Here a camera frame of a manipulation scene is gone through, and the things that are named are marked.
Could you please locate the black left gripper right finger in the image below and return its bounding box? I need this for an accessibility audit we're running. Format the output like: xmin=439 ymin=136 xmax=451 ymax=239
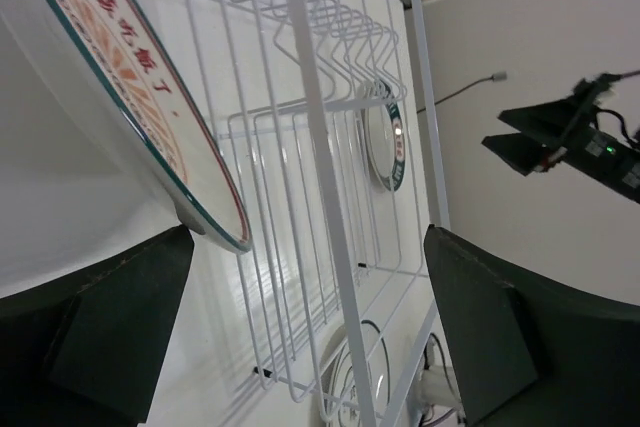
xmin=424 ymin=225 xmax=639 ymax=426

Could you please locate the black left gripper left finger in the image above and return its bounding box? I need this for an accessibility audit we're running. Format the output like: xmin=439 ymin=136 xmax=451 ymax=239
xmin=1 ymin=226 xmax=194 ymax=426

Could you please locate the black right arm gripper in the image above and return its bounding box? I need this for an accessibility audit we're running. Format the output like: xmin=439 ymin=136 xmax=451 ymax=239
xmin=482 ymin=71 xmax=639 ymax=203

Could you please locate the green rimmed white plate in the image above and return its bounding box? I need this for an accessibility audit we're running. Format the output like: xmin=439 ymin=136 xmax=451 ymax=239
xmin=358 ymin=79 xmax=406 ymax=192

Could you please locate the white plate with black characters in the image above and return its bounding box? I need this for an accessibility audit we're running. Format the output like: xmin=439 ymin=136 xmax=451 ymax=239
xmin=315 ymin=319 xmax=391 ymax=427

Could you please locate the orange sunburst pattern plate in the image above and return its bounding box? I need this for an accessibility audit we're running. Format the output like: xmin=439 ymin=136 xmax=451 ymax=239
xmin=0 ymin=0 xmax=254 ymax=255

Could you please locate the grey wall cable with plug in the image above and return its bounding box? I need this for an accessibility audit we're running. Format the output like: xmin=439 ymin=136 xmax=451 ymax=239
xmin=417 ymin=70 xmax=508 ymax=113

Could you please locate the white wire dish rack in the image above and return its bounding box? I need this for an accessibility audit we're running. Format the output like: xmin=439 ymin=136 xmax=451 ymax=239
xmin=144 ymin=0 xmax=452 ymax=427

